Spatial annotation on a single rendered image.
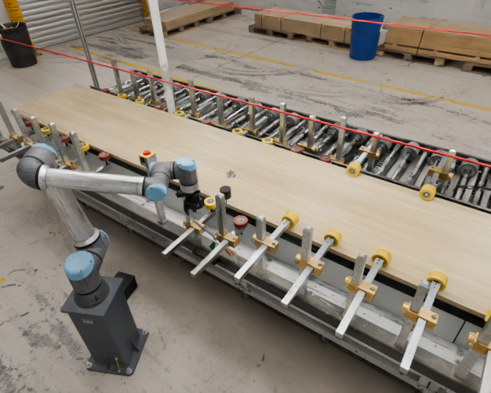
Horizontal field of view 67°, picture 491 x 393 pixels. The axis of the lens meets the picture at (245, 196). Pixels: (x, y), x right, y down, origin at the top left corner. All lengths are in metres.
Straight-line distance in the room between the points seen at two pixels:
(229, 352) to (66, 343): 1.11
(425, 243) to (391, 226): 0.19
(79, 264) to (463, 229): 2.01
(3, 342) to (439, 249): 2.81
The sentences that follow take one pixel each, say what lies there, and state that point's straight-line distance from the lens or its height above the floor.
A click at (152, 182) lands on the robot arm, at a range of 1.70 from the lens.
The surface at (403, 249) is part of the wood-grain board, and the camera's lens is 2.04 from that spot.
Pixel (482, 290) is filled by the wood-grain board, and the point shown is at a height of 0.90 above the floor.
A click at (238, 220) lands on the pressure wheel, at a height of 0.91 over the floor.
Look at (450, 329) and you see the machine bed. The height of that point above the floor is 0.70.
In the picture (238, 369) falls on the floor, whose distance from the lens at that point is 2.57.
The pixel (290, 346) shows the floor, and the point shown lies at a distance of 2.64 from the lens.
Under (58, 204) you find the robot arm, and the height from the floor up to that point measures 1.15.
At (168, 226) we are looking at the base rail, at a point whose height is 0.70.
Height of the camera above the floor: 2.29
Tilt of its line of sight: 38 degrees down
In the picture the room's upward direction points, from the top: 3 degrees counter-clockwise
